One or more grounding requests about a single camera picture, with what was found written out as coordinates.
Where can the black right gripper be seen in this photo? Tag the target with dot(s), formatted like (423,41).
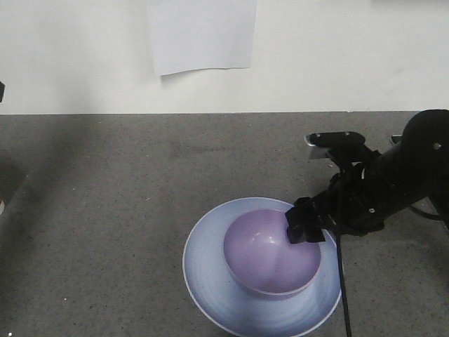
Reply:
(344,207)

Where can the lilac plastic bowl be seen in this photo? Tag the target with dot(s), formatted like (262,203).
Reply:
(261,259)

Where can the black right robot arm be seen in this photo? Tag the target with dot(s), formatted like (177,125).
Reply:
(371,186)

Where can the light blue plate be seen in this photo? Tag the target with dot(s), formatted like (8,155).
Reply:
(221,299)

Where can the white paper sheet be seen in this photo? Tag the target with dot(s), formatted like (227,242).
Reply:
(199,35)

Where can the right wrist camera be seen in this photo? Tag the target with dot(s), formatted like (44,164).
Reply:
(320,143)

